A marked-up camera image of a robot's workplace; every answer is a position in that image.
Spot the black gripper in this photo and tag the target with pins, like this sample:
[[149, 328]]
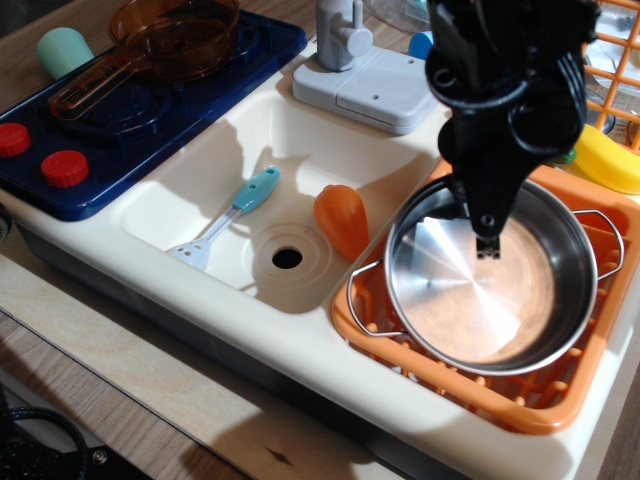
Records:
[[512, 110]]

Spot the stainless steel pan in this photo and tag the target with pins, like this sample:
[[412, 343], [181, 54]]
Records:
[[490, 317]]

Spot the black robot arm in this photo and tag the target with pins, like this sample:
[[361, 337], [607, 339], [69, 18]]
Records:
[[501, 20]]

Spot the cream plastic toy sink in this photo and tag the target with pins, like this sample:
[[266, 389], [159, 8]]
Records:
[[270, 303]]

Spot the green toy cucumber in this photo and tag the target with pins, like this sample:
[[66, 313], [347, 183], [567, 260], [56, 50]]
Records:
[[563, 160]]

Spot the yellow toy banana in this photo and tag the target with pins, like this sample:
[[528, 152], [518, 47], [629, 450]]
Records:
[[604, 161]]

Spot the orange toy carrot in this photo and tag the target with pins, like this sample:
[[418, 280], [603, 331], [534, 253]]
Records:
[[340, 214]]

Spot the blue plastic cup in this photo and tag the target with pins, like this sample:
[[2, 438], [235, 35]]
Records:
[[421, 44]]

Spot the grey toy faucet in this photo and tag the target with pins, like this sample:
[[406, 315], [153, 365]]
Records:
[[350, 76]]

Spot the orange grid basket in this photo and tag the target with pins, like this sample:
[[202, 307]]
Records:
[[612, 68]]

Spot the amber transparent saucepan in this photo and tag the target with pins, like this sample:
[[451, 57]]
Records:
[[161, 41]]

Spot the red stove knob right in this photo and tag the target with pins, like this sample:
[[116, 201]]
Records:
[[65, 168]]

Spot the red stove knob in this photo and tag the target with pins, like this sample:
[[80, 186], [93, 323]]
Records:
[[14, 139], [65, 168]]

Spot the navy blue toy stove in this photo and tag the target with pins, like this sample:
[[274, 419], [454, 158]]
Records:
[[140, 124]]

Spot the mint green cup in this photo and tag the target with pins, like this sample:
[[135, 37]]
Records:
[[62, 50]]

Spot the red stove knob left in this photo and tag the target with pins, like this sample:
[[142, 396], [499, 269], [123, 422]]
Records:
[[14, 139]]

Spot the blue handled toy spatula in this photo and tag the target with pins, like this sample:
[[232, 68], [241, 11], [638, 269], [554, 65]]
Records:
[[250, 196]]

